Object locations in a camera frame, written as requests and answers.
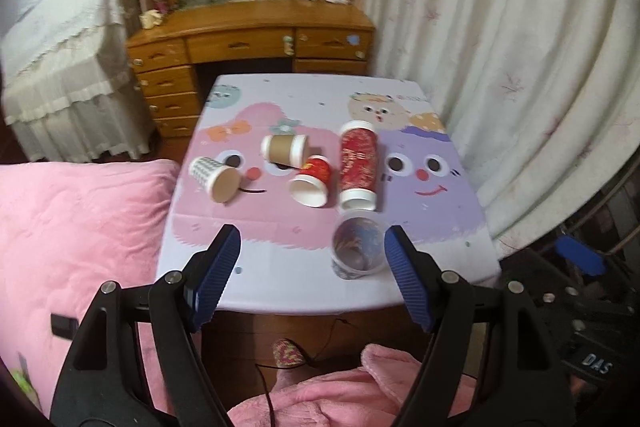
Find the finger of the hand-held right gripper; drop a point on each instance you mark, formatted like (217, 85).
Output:
(580, 255)

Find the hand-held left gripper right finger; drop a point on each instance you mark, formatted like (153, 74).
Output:
(406, 279)

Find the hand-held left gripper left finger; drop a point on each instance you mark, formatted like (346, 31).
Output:
(216, 279)

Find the blue patterned paper cup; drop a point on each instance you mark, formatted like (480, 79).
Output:
(357, 247)

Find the white checked paper cup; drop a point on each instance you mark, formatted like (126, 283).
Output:
(212, 174)

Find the tall red patterned cup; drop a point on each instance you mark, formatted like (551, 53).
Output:
(358, 164)

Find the small red paper cup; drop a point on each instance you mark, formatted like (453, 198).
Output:
(312, 184)

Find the brown paper cup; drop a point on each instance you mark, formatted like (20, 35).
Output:
(282, 149)

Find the patterned slipper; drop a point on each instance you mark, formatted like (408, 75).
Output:
(288, 353)

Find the cartoon printed tablecloth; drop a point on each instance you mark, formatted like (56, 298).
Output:
(310, 227)

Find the pink fleece robe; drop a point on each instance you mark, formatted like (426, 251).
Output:
(340, 397)

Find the pink fleece blanket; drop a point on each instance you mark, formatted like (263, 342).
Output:
(75, 232)

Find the white patterned curtain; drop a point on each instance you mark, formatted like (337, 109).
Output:
(500, 32)

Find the wooden desk with drawers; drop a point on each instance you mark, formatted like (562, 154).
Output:
(240, 37)

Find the white lace bed cover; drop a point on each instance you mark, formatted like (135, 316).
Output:
(70, 57)

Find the small yellow figurine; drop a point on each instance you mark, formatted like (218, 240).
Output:
(151, 19)

